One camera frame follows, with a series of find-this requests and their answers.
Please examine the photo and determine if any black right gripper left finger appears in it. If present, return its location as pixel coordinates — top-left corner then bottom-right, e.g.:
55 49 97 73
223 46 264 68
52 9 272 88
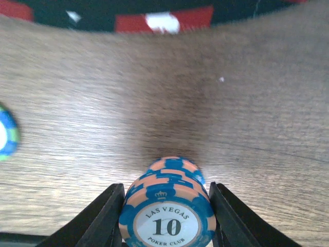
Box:
38 184 125 246

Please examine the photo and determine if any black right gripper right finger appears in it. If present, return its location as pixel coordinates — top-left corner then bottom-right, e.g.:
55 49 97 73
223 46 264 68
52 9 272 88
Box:
209 182 301 247

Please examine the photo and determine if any blue white poker chip stack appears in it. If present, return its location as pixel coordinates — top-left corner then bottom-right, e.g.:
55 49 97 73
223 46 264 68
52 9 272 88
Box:
119 156 216 247

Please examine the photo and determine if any teal poker chip stack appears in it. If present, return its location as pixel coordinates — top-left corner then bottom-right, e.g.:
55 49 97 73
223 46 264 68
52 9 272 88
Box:
1 103 20 161

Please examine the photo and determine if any round red black poker mat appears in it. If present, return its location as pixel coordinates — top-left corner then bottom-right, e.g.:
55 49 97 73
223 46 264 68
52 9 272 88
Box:
1 0 302 34

